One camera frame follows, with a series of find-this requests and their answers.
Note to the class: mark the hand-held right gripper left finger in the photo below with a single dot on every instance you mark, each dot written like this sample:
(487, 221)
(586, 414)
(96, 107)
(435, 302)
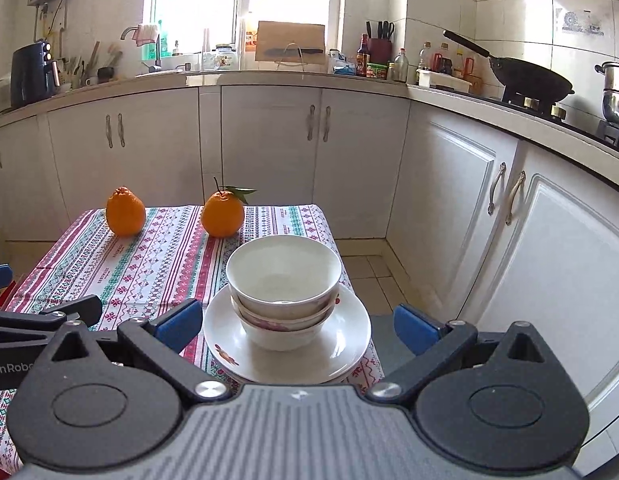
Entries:
(180, 322)

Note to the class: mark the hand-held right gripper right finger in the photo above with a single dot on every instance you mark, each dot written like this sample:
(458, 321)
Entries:
(414, 329)

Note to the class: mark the white plate fruit print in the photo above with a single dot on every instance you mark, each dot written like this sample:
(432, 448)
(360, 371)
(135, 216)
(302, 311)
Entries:
(349, 330)
(269, 380)

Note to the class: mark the white bowl floral print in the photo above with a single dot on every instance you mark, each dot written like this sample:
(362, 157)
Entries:
(284, 340)
(284, 265)
(289, 316)

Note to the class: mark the red cardboard box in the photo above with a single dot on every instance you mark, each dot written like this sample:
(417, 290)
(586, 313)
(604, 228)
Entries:
(2, 297)

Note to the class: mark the patterned striped tablecloth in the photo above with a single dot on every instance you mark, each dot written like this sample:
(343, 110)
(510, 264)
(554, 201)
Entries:
(154, 260)

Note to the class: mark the knobby orange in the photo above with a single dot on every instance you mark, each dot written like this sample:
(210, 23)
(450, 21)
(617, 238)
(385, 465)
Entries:
(125, 215)

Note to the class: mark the orange with leaf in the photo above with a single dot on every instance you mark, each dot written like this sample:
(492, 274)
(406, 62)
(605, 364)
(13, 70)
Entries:
(222, 217)

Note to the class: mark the black air fryer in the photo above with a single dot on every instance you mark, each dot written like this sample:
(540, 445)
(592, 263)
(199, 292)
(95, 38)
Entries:
(34, 75)

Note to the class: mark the white tray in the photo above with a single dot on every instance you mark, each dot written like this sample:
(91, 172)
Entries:
(442, 80)

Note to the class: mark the green lidded container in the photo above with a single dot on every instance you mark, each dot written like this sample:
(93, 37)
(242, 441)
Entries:
(377, 71)

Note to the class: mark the metal faucet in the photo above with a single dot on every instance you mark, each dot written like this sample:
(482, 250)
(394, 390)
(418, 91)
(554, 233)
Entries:
(157, 62)

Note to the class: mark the clear glass bottle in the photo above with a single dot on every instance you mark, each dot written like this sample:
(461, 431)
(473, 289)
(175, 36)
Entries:
(400, 67)

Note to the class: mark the gas stove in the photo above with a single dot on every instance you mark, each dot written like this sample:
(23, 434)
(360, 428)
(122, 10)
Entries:
(564, 112)

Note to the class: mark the kitchen countertop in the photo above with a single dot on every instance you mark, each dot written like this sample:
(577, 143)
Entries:
(289, 78)

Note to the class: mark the glass jar with lid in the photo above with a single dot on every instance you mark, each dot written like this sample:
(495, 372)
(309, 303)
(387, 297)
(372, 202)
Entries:
(225, 57)

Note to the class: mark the cooking oil bottle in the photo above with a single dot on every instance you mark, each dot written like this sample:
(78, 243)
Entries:
(425, 57)

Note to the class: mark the dark sauce bottle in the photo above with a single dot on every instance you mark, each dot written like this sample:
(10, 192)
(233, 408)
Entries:
(362, 60)

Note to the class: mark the green dish soap bottle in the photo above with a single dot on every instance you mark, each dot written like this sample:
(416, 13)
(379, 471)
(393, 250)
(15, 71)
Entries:
(150, 47)

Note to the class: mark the black wok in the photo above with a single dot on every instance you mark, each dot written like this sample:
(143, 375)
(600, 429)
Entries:
(532, 77)

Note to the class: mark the knife block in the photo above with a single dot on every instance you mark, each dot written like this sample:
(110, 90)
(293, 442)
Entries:
(380, 47)

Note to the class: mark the pink cloth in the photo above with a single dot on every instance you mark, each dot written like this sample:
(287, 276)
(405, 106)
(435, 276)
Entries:
(144, 32)

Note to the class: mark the brown cutting board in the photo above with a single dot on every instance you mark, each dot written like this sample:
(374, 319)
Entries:
(289, 35)

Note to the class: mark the steel pot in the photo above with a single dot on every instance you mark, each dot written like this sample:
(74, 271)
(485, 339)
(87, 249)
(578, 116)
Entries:
(614, 90)

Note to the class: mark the window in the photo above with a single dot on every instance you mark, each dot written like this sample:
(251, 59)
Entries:
(199, 0)

